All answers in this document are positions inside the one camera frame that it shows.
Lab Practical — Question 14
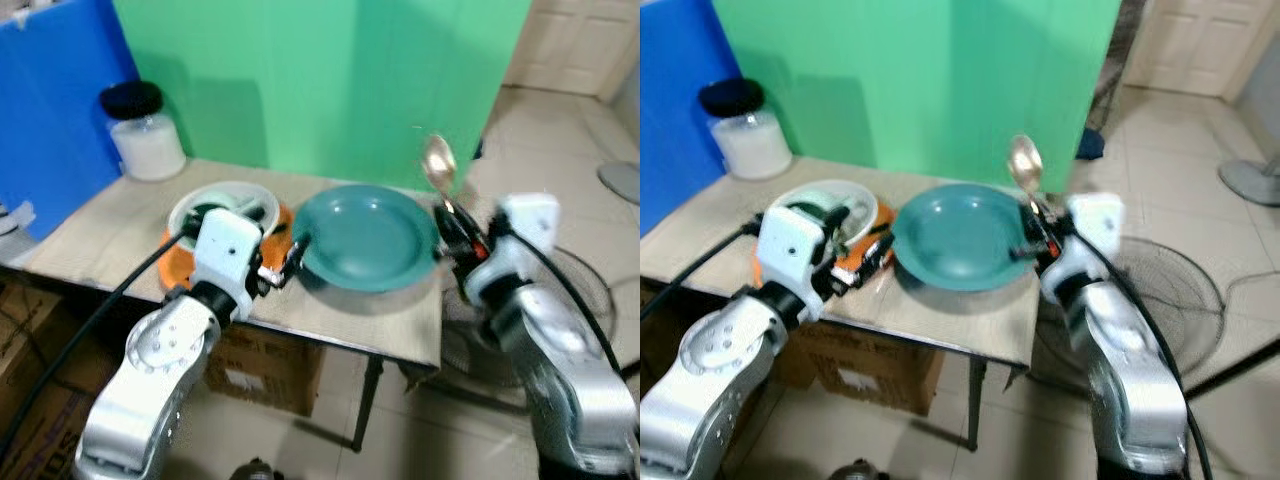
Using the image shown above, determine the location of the gold metal spoon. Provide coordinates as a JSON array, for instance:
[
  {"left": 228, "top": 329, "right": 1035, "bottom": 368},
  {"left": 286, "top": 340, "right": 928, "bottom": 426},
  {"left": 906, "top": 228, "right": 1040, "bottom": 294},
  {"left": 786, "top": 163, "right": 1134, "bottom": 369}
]
[
  {"left": 1006, "top": 133, "right": 1049, "bottom": 215},
  {"left": 420, "top": 133, "right": 461, "bottom": 213}
]

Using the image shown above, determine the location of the orange round plate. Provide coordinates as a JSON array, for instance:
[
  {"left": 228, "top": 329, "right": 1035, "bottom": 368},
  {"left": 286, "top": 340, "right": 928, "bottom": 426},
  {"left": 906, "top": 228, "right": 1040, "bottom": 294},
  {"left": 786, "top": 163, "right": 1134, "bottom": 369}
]
[
  {"left": 754, "top": 203, "right": 898, "bottom": 289},
  {"left": 159, "top": 204, "right": 297, "bottom": 293}
]

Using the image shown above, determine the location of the white round bowl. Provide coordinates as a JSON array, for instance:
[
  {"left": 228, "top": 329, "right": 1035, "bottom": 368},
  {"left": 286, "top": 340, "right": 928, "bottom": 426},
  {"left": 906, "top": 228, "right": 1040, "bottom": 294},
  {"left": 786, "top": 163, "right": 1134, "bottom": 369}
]
[
  {"left": 765, "top": 179, "right": 880, "bottom": 247},
  {"left": 167, "top": 181, "right": 282, "bottom": 253}
]

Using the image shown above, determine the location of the teal round plate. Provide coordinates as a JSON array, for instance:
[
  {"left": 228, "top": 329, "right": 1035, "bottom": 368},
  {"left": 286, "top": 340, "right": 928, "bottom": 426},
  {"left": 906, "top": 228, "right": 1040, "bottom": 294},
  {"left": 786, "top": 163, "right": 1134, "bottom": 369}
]
[
  {"left": 292, "top": 184, "right": 442, "bottom": 294},
  {"left": 891, "top": 183, "right": 1041, "bottom": 294}
]

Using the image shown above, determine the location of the brown cardboard box white label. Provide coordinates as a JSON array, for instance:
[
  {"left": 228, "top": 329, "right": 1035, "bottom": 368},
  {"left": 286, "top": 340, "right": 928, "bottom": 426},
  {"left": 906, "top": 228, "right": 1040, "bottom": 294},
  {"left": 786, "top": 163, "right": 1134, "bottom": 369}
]
[
  {"left": 774, "top": 318, "right": 947, "bottom": 418},
  {"left": 204, "top": 322, "right": 327, "bottom": 418}
]

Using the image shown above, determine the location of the clear jar with black lid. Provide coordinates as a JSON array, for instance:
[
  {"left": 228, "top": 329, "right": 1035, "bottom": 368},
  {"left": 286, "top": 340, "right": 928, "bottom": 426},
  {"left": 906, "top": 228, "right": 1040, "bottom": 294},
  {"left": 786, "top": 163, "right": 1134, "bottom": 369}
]
[
  {"left": 99, "top": 80, "right": 189, "bottom": 183},
  {"left": 697, "top": 78, "right": 794, "bottom": 182}
]

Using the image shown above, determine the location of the green backdrop board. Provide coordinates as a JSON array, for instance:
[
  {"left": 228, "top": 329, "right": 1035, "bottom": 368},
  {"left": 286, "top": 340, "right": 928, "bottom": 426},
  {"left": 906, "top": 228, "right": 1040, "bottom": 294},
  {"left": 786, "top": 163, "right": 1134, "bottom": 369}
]
[
  {"left": 711, "top": 0, "right": 1124, "bottom": 197},
  {"left": 111, "top": 0, "right": 533, "bottom": 197}
]

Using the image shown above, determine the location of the black metal table leg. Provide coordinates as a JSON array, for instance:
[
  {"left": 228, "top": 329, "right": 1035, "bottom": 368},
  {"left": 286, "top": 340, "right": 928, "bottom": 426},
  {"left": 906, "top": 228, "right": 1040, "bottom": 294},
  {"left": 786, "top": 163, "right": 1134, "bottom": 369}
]
[
  {"left": 350, "top": 355, "right": 385, "bottom": 454},
  {"left": 964, "top": 356, "right": 989, "bottom": 453}
]

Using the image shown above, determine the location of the grey round fan base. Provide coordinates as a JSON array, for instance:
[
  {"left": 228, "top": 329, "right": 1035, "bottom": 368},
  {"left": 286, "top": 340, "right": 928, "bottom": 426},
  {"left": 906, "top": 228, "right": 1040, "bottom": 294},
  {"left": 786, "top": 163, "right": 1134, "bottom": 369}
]
[
  {"left": 1217, "top": 157, "right": 1280, "bottom": 209},
  {"left": 597, "top": 160, "right": 641, "bottom": 207}
]

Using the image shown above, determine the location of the cream panel door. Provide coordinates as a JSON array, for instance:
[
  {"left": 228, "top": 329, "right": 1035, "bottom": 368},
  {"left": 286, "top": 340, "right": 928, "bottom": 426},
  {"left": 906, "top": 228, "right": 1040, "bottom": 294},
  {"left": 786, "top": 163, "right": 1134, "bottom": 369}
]
[
  {"left": 502, "top": 0, "right": 637, "bottom": 102},
  {"left": 1121, "top": 0, "right": 1280, "bottom": 99}
]

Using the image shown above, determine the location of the blue backdrop board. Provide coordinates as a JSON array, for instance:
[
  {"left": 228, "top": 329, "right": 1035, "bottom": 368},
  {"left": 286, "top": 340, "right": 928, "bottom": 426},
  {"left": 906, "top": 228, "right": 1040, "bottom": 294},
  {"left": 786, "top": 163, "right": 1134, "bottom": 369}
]
[
  {"left": 0, "top": 0, "right": 142, "bottom": 242},
  {"left": 640, "top": 0, "right": 747, "bottom": 238}
]

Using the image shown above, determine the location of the brown cardboard box printed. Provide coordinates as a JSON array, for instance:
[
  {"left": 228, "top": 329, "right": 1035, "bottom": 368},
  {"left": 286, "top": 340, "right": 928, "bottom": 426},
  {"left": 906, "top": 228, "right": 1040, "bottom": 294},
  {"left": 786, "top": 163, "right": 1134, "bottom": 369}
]
[{"left": 0, "top": 278, "right": 123, "bottom": 480}]

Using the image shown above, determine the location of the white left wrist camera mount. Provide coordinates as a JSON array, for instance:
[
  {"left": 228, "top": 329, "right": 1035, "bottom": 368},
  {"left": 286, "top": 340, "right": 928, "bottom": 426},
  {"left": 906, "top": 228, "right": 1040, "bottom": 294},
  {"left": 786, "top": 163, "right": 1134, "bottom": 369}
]
[
  {"left": 189, "top": 208, "right": 264, "bottom": 301},
  {"left": 756, "top": 205, "right": 832, "bottom": 297}
]

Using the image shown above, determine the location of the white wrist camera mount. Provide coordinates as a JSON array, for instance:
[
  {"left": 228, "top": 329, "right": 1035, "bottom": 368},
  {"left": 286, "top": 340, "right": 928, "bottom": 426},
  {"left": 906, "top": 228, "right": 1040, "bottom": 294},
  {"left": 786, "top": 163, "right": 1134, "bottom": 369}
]
[
  {"left": 189, "top": 208, "right": 264, "bottom": 301},
  {"left": 1064, "top": 192, "right": 1127, "bottom": 264},
  {"left": 756, "top": 205, "right": 832, "bottom": 297},
  {"left": 494, "top": 193, "right": 561, "bottom": 267}
]

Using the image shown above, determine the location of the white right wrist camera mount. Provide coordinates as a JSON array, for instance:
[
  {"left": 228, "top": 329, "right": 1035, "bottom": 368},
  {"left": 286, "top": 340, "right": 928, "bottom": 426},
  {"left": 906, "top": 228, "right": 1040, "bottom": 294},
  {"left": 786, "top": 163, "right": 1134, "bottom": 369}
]
[
  {"left": 1064, "top": 192, "right": 1127, "bottom": 264},
  {"left": 494, "top": 193, "right": 561, "bottom": 267}
]

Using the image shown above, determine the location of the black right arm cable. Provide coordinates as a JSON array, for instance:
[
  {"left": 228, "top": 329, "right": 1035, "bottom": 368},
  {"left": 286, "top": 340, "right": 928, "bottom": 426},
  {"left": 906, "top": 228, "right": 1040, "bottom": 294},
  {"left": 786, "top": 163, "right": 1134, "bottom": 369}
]
[
  {"left": 508, "top": 228, "right": 623, "bottom": 379},
  {"left": 1074, "top": 232, "right": 1217, "bottom": 480}
]

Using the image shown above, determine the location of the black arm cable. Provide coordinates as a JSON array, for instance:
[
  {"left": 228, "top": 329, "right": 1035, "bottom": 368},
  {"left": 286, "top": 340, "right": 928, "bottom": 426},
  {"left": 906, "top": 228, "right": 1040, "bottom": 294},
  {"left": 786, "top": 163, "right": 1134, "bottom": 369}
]
[
  {"left": 508, "top": 228, "right": 623, "bottom": 379},
  {"left": 640, "top": 222, "right": 761, "bottom": 323},
  {"left": 1074, "top": 232, "right": 1217, "bottom": 480},
  {"left": 0, "top": 230, "right": 193, "bottom": 463}
]

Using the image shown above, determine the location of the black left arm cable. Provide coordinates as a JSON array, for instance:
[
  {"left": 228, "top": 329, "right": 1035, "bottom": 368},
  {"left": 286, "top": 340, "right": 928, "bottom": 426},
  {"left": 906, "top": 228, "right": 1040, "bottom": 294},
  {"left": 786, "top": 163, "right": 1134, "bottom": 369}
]
[
  {"left": 0, "top": 230, "right": 193, "bottom": 463},
  {"left": 640, "top": 222, "right": 761, "bottom": 323}
]

